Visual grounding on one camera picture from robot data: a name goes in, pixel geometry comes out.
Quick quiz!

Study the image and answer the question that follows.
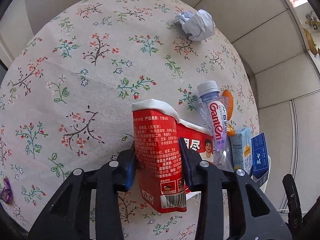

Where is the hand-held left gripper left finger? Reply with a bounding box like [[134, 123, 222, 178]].
[[27, 144, 137, 240]]

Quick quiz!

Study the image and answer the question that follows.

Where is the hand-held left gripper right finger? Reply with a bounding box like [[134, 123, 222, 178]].
[[178, 137, 293, 240]]

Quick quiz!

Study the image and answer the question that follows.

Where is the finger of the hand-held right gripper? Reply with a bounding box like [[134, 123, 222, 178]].
[[282, 173, 303, 230]]

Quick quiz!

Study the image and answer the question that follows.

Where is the red paper noodle tub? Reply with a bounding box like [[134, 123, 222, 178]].
[[131, 99, 214, 213]]

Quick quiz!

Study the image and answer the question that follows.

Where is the white plastic bin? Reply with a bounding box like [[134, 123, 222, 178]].
[[252, 155, 272, 193]]

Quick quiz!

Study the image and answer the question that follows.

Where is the dark blue carton box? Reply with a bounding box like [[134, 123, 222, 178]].
[[250, 132, 272, 181]]

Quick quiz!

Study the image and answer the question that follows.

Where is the clear plastic water bottle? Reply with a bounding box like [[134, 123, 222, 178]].
[[196, 80, 236, 173]]

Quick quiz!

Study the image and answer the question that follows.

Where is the light blue milk carton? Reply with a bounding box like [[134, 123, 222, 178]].
[[230, 127, 253, 174]]

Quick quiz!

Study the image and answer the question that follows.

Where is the white paper ball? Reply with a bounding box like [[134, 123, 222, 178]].
[[174, 9, 216, 42]]

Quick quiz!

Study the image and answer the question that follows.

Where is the purple candy wrapper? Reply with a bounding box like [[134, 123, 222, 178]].
[[0, 177, 14, 204]]

